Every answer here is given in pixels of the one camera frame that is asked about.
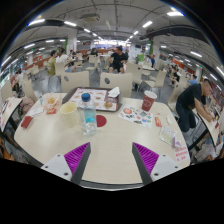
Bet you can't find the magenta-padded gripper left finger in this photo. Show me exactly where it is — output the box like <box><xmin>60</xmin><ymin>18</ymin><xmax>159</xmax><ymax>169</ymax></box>
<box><xmin>41</xmin><ymin>142</ymin><xmax>92</xmax><ymax>186</ymax></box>

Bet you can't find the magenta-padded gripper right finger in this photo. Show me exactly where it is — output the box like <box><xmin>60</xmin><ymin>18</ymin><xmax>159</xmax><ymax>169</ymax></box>
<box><xmin>131</xmin><ymin>142</ymin><xmax>183</xmax><ymax>186</ymax></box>

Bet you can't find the clear blue-capped water bottle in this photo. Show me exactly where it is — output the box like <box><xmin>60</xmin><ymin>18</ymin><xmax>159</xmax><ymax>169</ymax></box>
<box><xmin>79</xmin><ymin>92</ymin><xmax>98</xmax><ymax>137</ymax></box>

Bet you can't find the clear plastic packet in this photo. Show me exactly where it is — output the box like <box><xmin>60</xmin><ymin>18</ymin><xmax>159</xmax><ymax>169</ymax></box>
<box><xmin>158</xmin><ymin>125</ymin><xmax>178</xmax><ymax>147</ymax></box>

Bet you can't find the small red wrapper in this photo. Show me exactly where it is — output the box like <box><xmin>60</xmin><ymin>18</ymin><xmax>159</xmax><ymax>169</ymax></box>
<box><xmin>154</xmin><ymin>116</ymin><xmax>163</xmax><ymax>128</ymax></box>

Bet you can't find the cream paper cup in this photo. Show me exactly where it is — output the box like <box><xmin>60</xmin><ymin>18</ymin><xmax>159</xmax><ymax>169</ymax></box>
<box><xmin>59</xmin><ymin>101</ymin><xmax>81</xmax><ymax>128</ymax></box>

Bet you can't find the colourful sticker sheet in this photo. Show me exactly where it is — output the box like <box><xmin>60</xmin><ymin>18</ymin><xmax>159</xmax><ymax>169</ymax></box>
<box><xmin>117</xmin><ymin>104</ymin><xmax>154</xmax><ymax>129</ymax></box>

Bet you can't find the red wallet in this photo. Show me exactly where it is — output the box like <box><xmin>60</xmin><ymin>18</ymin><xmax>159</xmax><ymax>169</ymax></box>
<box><xmin>20</xmin><ymin>115</ymin><xmax>34</xmax><ymax>130</ymax></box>

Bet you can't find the flat round red coaster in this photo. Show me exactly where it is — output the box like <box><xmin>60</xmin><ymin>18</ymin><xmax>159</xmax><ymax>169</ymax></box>
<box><xmin>95</xmin><ymin>114</ymin><xmax>108</xmax><ymax>128</ymax></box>

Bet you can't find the white paper card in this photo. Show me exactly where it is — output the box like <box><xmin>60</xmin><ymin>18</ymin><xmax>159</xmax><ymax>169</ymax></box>
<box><xmin>28</xmin><ymin>106</ymin><xmax>45</xmax><ymax>118</ymax></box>

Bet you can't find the neighbouring white table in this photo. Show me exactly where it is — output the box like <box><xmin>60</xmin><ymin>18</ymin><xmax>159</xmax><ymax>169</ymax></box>
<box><xmin>191</xmin><ymin>106</ymin><xmax>224</xmax><ymax>148</ymax></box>
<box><xmin>0</xmin><ymin>96</ymin><xmax>24</xmax><ymax>133</ymax></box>

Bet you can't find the red paper drink cup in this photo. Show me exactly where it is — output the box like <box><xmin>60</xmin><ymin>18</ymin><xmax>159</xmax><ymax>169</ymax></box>
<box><xmin>141</xmin><ymin>90</ymin><xmax>158</xmax><ymax>112</ymax></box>

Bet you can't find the clear plastic food bag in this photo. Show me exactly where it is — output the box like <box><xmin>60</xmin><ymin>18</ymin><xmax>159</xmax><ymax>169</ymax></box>
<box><xmin>41</xmin><ymin>93</ymin><xmax>63</xmax><ymax>112</ymax></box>

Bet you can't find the person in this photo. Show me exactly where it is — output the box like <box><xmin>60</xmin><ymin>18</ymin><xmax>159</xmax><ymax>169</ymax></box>
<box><xmin>55</xmin><ymin>47</ymin><xmax>77</xmax><ymax>73</ymax></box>
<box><xmin>175</xmin><ymin>78</ymin><xmax>216</xmax><ymax>133</ymax></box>
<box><xmin>46</xmin><ymin>49</ymin><xmax>58</xmax><ymax>77</ymax></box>
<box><xmin>13</xmin><ymin>68</ymin><xmax>25</xmax><ymax>91</ymax></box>
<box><xmin>187</xmin><ymin>73</ymin><xmax>199</xmax><ymax>86</ymax></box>
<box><xmin>108</xmin><ymin>45</ymin><xmax>129</xmax><ymax>74</ymax></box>
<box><xmin>171</xmin><ymin>67</ymin><xmax>181</xmax><ymax>88</ymax></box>

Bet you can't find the printed paper tray liner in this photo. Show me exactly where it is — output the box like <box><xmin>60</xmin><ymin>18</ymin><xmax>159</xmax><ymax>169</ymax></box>
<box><xmin>69</xmin><ymin>88</ymin><xmax>118</xmax><ymax>112</ymax></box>

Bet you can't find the beige chair with round hole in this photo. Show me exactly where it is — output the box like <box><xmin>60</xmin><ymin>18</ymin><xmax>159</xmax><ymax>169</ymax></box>
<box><xmin>60</xmin><ymin>70</ymin><xmax>90</xmax><ymax>93</ymax></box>
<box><xmin>99</xmin><ymin>72</ymin><xmax>134</xmax><ymax>98</ymax></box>

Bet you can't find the far beige chairs group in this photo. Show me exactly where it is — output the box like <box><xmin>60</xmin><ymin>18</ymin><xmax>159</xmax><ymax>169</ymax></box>
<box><xmin>0</xmin><ymin>53</ymin><xmax>188</xmax><ymax>104</ymax></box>

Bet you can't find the white paper napkin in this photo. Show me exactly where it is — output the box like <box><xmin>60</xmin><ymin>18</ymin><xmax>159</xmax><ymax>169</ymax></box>
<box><xmin>107</xmin><ymin>86</ymin><xmax>121</xmax><ymax>99</ymax></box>

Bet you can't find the ceiling air conditioner unit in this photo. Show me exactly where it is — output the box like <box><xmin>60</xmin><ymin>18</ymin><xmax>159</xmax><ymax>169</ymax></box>
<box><xmin>80</xmin><ymin>13</ymin><xmax>101</xmax><ymax>24</ymax></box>

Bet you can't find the ceiling lights group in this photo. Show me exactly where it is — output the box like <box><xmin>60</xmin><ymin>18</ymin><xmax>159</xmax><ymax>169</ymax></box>
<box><xmin>0</xmin><ymin>11</ymin><xmax>224</xmax><ymax>78</ymax></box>

